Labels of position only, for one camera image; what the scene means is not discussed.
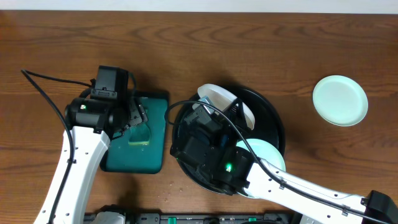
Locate green wet sponge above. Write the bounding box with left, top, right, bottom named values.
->
left=128, top=123, right=151, bottom=146

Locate mint plate front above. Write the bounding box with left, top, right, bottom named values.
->
left=235, top=138, right=286, bottom=199

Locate mint plate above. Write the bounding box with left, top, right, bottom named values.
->
left=312, top=75, right=369, bottom=127
left=235, top=138, right=286, bottom=199

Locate white plate with green stain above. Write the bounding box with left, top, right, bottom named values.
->
left=197, top=83, right=256, bottom=130

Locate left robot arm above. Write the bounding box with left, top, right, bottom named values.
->
left=35, top=65, right=137, bottom=223

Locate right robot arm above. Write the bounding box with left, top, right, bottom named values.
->
left=170, top=111, right=397, bottom=223

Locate black rectangular sponge tray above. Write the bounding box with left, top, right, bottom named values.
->
left=100, top=91, right=169, bottom=174

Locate round black tray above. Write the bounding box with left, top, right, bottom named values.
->
left=172, top=85, right=285, bottom=195

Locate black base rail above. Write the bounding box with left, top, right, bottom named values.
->
left=126, top=213, right=302, bottom=224

